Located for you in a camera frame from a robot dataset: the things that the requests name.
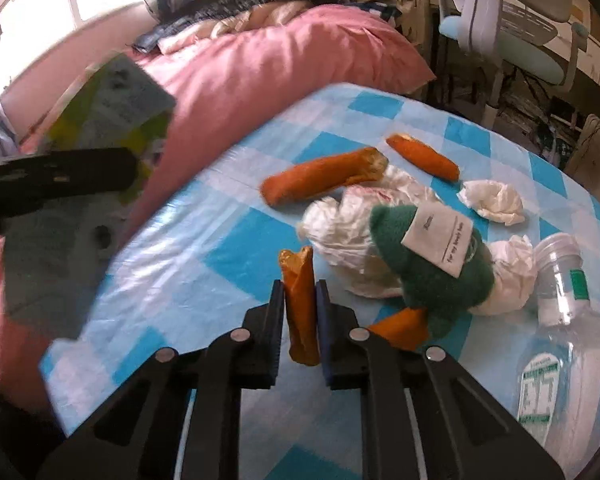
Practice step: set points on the orange carrot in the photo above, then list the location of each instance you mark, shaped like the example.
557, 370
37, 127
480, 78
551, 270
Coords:
422, 157

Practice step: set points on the clear plastic bottle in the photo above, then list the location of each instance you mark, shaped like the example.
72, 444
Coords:
570, 360

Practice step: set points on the white and teal desk chair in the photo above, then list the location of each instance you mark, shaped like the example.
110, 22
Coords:
530, 50

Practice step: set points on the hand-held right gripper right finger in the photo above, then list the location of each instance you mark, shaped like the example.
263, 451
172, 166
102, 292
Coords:
324, 345

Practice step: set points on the pink duvet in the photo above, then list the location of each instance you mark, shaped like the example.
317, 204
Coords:
280, 65

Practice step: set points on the white plastic bag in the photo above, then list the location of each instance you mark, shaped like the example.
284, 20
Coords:
345, 232

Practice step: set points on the green plush toy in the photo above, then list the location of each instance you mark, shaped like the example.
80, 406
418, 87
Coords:
430, 280

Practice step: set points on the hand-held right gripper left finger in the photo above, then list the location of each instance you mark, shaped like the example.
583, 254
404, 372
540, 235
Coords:
277, 340

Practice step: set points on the dark jacket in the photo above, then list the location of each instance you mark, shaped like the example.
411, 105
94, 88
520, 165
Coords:
240, 2

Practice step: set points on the crumpled white tissue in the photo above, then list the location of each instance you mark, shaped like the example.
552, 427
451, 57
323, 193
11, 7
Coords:
495, 202
512, 270

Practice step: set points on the blue checkered tablecloth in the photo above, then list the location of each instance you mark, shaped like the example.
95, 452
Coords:
190, 260

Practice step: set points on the green yellow snack packet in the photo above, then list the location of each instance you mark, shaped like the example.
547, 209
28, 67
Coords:
120, 100

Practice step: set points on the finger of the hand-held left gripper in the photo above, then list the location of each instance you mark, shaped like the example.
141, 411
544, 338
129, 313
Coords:
60, 177

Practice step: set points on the window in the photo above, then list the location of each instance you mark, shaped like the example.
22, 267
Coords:
100, 0

